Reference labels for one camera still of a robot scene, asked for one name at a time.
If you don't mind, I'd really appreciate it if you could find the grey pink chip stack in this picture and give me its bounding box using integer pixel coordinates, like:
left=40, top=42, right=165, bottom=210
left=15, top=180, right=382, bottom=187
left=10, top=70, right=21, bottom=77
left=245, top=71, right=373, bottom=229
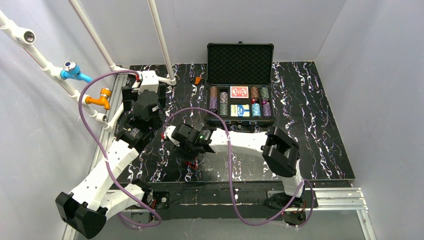
left=219, top=91, right=228, bottom=105

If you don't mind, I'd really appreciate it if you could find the blue card deck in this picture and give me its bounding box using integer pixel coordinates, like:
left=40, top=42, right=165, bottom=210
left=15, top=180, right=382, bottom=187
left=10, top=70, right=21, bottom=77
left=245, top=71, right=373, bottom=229
left=230, top=104, right=251, bottom=118

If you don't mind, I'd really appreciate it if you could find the aluminium rail frame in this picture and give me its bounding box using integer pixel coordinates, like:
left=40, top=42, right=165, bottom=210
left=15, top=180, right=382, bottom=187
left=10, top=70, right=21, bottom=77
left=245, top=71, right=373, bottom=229
left=61, top=73, right=378, bottom=240

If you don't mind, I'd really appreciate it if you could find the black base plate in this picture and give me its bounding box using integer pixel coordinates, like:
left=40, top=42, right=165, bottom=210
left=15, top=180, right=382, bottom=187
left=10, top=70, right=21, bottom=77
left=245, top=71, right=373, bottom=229
left=138, top=181, right=318, bottom=220

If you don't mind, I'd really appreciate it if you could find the light blue chip stack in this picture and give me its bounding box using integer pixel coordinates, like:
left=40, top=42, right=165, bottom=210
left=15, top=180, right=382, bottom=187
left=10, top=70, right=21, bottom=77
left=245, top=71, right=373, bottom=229
left=251, top=103, right=261, bottom=118

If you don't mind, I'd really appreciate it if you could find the black poker case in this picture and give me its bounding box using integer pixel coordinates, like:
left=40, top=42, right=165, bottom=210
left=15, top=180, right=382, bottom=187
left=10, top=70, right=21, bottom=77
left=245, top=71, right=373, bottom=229
left=205, top=42, right=275, bottom=127

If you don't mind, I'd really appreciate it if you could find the orange tap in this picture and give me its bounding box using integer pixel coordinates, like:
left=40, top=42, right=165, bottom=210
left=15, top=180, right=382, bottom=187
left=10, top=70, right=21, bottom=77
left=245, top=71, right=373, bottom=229
left=85, top=88, right=113, bottom=110

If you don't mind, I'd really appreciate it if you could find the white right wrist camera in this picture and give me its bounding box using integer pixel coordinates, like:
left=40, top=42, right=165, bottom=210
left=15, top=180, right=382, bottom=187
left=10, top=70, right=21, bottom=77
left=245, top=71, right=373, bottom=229
left=162, top=125, right=181, bottom=147

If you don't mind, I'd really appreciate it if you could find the red card deck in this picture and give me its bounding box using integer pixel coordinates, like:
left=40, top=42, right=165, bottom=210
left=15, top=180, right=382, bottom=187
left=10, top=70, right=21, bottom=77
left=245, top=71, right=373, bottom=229
left=230, top=86, right=249, bottom=99

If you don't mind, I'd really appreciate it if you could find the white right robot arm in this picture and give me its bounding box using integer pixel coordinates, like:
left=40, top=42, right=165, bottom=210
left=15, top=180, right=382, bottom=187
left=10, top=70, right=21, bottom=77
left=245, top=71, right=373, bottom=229
left=163, top=123, right=305, bottom=200

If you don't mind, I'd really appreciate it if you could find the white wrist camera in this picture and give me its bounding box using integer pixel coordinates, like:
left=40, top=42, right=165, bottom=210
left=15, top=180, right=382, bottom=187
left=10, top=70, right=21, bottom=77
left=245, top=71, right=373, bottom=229
left=138, top=70, right=159, bottom=94
left=162, top=125, right=181, bottom=147

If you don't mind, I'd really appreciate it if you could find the orange black small clip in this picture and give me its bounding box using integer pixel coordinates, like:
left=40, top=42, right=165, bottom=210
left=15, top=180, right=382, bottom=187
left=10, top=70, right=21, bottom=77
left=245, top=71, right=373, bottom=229
left=190, top=76, right=203, bottom=85

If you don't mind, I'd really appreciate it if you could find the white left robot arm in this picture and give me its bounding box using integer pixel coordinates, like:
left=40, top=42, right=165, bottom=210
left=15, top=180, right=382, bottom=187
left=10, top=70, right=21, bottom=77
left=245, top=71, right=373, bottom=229
left=55, top=83, right=166, bottom=239

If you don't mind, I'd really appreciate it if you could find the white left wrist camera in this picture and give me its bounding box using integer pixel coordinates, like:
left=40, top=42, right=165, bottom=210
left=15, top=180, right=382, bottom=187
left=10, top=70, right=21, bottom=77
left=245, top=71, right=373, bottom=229
left=138, top=70, right=159, bottom=94

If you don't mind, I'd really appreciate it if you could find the green chip stack in case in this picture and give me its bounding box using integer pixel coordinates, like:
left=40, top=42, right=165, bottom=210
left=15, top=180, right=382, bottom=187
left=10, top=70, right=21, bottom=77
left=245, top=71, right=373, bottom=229
left=260, top=87, right=270, bottom=102

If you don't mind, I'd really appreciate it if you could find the blue tap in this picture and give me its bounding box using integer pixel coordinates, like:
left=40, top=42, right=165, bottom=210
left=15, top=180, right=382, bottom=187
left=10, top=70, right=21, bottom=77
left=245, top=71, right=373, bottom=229
left=60, top=60, right=92, bottom=84

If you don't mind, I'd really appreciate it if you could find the purple chip stack in case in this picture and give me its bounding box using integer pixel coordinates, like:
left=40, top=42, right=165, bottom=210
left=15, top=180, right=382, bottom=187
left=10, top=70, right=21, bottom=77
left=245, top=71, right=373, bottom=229
left=262, top=102, right=272, bottom=118

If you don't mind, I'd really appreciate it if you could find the dark green chip stack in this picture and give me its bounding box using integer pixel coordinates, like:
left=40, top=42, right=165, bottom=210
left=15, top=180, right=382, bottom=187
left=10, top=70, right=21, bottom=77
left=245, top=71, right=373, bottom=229
left=219, top=102, right=229, bottom=118

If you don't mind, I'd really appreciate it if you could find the brown chip stack in case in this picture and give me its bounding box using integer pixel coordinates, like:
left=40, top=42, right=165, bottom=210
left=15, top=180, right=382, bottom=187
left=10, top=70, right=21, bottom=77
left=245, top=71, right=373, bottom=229
left=249, top=87, right=259, bottom=100

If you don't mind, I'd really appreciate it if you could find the white pvc pipe frame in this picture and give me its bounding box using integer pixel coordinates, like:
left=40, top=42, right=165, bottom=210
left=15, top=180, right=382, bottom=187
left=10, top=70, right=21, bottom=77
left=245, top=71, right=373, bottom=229
left=0, top=0, right=177, bottom=133

